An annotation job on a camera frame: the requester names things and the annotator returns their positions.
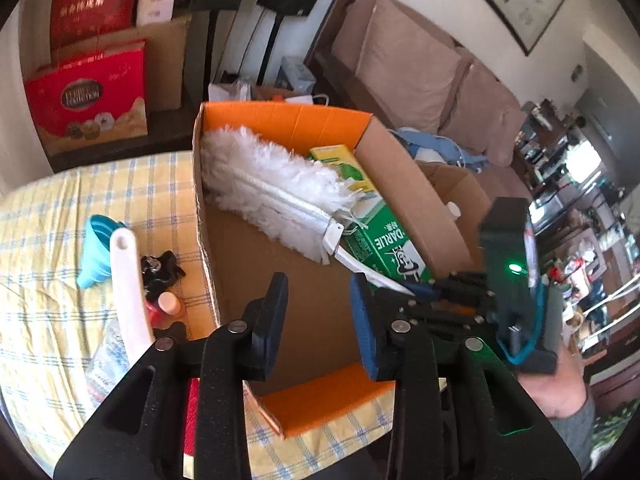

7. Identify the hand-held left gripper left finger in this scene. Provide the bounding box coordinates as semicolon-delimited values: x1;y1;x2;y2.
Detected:
54;272;290;480

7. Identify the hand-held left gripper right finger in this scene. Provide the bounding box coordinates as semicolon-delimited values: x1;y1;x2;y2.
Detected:
348;272;583;480

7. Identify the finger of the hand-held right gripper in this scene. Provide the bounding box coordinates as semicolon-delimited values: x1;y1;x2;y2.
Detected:
447;271;496;293
402;281;493;318

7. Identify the cardboard box orange inside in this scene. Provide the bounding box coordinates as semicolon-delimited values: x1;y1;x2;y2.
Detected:
192;101;480;440

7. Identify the white fluffy duster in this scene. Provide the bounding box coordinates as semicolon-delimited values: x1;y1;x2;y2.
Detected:
200;125;416;295

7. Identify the white lint brush red pad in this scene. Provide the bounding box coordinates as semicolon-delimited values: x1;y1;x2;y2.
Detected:
107;227;203;456

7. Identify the clear bottle pink cap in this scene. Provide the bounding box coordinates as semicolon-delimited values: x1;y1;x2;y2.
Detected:
85;317;135;402

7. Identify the person's right forearm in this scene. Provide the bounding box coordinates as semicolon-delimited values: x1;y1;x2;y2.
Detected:
547;394;599;477

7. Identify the person's right hand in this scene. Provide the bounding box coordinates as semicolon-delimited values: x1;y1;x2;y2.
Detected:
519;345;589;419

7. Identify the open plain cardboard box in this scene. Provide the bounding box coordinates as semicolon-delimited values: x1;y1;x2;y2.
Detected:
417;160;494;261

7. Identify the green toothpaste box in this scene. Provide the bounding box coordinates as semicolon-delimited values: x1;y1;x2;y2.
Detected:
340;191;436;291

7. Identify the cluttered shelf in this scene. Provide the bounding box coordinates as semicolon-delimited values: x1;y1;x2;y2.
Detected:
515;100;640;281

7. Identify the small bottle peach cap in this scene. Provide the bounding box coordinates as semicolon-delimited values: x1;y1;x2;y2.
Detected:
145;292;184;331

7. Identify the blue clothing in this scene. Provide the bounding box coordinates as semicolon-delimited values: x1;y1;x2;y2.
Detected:
387;127;489;174

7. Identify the yellow green small box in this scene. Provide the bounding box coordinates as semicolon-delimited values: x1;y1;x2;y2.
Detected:
307;145;379;199

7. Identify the blue collapsible funnel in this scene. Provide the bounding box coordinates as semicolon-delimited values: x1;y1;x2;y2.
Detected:
76;215;134;290

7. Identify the brown sofa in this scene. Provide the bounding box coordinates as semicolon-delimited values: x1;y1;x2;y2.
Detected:
305;0;537;201

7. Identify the yellow checked tablecloth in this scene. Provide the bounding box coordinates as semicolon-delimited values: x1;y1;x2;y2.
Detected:
0;150;441;476

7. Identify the white shopping bag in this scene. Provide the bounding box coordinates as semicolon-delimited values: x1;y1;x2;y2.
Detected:
207;80;254;106

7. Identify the tissue box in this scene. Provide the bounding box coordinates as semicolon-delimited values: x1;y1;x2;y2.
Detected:
280;56;317;89

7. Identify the brown cardboard carton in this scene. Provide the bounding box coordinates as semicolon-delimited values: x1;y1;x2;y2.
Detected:
97;15;193;113

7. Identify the black speaker stand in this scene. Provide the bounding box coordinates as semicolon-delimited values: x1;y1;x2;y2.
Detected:
259;10;287;87

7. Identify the red gift box with chocolates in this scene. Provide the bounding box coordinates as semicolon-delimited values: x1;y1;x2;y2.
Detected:
25;40;149;157

